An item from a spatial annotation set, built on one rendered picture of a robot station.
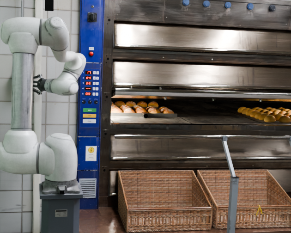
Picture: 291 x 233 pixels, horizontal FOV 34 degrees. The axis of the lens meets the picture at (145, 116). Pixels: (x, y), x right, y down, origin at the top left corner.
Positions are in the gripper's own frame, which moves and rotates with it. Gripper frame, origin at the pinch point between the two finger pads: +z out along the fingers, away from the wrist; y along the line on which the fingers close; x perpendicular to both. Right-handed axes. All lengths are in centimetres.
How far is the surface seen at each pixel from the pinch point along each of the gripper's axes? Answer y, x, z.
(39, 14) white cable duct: -44.1, 14.2, 2.5
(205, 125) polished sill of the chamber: 29, 99, -80
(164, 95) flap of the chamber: 5, 63, -65
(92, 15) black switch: -45, 34, -25
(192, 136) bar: 30, 57, -92
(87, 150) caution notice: 46, 37, -22
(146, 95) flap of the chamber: 6, 54, -56
